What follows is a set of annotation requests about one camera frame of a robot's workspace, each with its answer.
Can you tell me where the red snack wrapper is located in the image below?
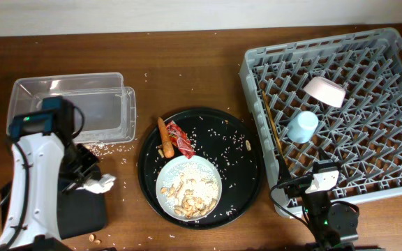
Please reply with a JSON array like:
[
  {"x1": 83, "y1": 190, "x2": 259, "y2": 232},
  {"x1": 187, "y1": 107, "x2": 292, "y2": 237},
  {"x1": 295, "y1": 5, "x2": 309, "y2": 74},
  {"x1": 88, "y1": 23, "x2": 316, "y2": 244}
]
[{"x1": 166, "y1": 121, "x2": 195, "y2": 159}]

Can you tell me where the peanut on tray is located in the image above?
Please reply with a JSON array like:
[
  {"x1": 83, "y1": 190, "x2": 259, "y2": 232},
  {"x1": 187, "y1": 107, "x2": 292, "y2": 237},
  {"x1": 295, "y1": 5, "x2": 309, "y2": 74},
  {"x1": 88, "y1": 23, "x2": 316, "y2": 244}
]
[{"x1": 245, "y1": 140, "x2": 252, "y2": 151}]

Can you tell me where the black rectangular tray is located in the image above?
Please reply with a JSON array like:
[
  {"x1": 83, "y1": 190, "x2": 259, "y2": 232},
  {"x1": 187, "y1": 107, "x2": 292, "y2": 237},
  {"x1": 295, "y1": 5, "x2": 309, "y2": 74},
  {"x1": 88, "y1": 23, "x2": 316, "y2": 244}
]
[{"x1": 0, "y1": 165, "x2": 107, "y2": 247}]

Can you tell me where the white tissue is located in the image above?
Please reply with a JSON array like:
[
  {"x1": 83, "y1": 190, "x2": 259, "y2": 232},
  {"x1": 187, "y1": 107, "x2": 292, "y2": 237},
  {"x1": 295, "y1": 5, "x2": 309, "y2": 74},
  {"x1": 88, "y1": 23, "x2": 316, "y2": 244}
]
[{"x1": 79, "y1": 174, "x2": 117, "y2": 194}]

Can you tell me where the pink bowl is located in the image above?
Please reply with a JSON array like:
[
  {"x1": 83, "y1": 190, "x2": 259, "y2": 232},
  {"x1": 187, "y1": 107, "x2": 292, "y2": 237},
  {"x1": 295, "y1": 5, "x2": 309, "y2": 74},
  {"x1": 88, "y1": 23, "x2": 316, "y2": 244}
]
[{"x1": 304, "y1": 77, "x2": 345, "y2": 108}]

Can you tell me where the orange carrot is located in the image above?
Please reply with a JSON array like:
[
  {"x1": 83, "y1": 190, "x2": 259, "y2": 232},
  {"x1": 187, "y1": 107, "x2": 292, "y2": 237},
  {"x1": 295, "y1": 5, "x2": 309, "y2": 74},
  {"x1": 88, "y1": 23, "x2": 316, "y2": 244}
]
[{"x1": 157, "y1": 117, "x2": 174, "y2": 158}]

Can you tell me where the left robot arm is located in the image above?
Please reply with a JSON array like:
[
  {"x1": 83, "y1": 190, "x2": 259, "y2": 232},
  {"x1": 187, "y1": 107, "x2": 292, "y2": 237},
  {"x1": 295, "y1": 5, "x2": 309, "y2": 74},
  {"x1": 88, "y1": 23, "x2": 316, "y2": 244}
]
[{"x1": 0, "y1": 96, "x2": 99, "y2": 251}]

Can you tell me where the grey dishwasher rack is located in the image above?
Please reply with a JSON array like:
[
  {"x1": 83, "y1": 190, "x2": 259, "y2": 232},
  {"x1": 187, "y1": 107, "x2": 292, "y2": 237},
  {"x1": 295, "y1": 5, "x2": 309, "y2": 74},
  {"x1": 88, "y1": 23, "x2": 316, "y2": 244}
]
[{"x1": 239, "y1": 28, "x2": 402, "y2": 216}]

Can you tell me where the light blue cup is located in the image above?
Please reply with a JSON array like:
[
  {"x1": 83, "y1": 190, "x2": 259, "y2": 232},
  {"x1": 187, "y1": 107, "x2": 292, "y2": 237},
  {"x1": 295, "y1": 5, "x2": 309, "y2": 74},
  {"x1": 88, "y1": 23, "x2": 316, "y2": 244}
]
[{"x1": 287, "y1": 111, "x2": 319, "y2": 144}]

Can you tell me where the wooden chopstick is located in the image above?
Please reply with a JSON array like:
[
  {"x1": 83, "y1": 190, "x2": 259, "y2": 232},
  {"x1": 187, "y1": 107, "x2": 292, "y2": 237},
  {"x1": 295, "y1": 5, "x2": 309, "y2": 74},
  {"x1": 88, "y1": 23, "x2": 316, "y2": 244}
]
[{"x1": 262, "y1": 91, "x2": 284, "y2": 158}]

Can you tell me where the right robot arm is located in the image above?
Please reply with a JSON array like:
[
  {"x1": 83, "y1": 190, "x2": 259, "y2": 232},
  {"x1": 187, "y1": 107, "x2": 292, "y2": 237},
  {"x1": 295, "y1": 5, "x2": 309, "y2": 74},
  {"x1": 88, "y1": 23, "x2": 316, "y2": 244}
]
[{"x1": 271, "y1": 149, "x2": 359, "y2": 250}]

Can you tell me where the clear plastic bin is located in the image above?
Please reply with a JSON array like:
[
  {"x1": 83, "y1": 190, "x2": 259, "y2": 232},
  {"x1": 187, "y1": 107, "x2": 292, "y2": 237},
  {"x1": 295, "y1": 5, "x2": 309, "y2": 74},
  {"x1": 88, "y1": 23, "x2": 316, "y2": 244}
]
[{"x1": 6, "y1": 73, "x2": 137, "y2": 144}]

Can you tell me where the round black tray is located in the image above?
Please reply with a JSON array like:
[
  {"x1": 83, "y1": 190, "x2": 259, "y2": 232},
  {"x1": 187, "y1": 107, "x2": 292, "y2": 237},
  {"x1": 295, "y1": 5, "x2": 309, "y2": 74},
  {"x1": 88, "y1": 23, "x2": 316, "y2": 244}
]
[{"x1": 137, "y1": 107, "x2": 265, "y2": 230}]

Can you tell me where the grey plate with scraps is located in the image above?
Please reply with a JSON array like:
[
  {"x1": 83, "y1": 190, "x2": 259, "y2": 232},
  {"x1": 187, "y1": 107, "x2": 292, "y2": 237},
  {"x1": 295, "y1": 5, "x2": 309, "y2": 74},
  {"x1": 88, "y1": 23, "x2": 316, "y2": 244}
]
[{"x1": 156, "y1": 155, "x2": 222, "y2": 223}]

